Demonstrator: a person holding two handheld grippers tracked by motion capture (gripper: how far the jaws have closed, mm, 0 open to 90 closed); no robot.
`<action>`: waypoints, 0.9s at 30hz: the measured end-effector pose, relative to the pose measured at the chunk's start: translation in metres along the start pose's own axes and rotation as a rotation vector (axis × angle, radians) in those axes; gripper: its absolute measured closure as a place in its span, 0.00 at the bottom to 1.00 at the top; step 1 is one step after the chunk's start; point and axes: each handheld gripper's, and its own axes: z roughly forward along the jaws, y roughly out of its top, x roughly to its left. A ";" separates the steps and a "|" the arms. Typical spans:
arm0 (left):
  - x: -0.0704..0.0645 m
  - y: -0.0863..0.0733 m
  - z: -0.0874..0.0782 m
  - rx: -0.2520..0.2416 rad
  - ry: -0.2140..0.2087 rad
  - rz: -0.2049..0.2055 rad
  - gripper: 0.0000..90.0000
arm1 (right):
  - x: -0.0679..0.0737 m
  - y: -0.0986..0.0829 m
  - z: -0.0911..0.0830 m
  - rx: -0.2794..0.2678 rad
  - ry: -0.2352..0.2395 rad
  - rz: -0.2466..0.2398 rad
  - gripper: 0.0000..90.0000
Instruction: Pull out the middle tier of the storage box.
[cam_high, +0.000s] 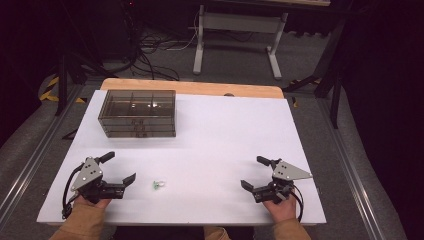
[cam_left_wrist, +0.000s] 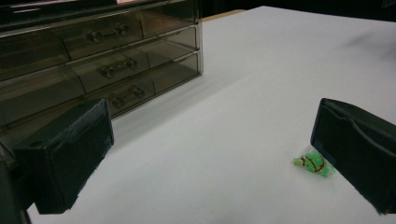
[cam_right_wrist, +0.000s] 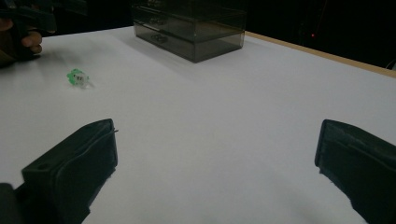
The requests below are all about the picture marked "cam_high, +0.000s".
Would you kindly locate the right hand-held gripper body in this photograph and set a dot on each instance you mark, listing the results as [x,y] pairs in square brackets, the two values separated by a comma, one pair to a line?
[283,173]

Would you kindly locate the white metal stand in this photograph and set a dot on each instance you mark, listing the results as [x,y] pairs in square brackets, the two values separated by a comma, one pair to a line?
[241,21]

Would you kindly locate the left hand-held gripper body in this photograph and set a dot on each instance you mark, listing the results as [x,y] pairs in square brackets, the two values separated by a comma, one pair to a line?
[87,175]

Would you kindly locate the person's right hand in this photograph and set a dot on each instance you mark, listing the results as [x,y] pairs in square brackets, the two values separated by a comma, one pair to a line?
[283,210]

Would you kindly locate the person's leg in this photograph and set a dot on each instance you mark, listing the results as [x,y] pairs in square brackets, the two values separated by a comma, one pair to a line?
[216,234]

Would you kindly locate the wooden table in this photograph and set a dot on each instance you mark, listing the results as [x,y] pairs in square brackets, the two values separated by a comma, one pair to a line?
[200,87]

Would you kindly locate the smoked transparent drawer box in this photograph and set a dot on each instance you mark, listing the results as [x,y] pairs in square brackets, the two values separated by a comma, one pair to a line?
[136,110]

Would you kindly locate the black metal stand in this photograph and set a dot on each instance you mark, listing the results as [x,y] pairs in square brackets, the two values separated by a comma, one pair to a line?
[335,83]
[61,83]

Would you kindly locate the yellow black floor tape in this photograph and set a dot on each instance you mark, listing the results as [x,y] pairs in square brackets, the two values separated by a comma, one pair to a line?
[50,90]

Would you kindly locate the metal floor rail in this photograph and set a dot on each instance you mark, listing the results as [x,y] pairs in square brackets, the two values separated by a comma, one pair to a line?
[353,173]
[30,160]

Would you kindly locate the person's left hand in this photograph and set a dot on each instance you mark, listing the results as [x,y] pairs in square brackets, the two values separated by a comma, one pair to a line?
[101,202]

